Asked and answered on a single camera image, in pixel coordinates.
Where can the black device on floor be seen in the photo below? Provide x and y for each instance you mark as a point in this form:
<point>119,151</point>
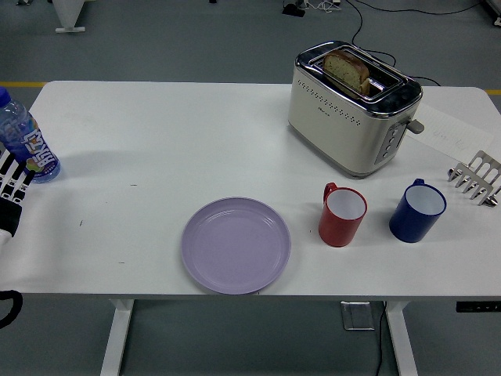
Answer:
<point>293,10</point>

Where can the clear plastic floor plate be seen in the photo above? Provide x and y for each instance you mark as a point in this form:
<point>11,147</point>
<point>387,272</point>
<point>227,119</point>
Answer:
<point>358,315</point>

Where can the white stand foot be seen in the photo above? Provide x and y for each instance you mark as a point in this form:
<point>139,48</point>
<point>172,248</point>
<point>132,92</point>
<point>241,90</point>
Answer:
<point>68,15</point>

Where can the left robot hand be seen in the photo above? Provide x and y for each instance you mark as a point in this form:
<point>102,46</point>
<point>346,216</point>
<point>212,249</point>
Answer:
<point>9,215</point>

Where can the silver metal toast rack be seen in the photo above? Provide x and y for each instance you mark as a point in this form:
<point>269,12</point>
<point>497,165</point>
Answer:
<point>483,166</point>

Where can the white paper sheet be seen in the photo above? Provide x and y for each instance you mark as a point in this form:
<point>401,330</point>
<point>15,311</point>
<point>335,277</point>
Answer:
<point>450,133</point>

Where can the red cup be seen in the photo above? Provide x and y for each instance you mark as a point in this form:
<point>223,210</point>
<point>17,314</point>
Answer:
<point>336,231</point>

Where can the blue cup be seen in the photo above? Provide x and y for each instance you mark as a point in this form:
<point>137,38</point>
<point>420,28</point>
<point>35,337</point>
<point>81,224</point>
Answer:
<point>411,227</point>

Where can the purple plate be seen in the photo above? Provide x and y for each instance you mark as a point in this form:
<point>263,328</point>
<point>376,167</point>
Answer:
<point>235,246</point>

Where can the black table control panel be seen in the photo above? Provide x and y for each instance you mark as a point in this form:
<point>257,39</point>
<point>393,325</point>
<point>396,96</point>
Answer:
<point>477,307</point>

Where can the bread slice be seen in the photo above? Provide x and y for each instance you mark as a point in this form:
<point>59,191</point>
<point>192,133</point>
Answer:
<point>346,70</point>

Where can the white furniture piece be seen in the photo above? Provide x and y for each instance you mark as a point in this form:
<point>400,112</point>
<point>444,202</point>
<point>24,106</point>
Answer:
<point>496,11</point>

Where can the cream and chrome toaster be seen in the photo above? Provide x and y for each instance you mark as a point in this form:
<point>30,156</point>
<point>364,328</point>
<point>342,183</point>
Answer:
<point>336,129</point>

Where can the blue drink bottle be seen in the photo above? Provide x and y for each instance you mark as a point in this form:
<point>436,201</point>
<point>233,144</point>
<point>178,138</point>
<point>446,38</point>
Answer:
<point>25,137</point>

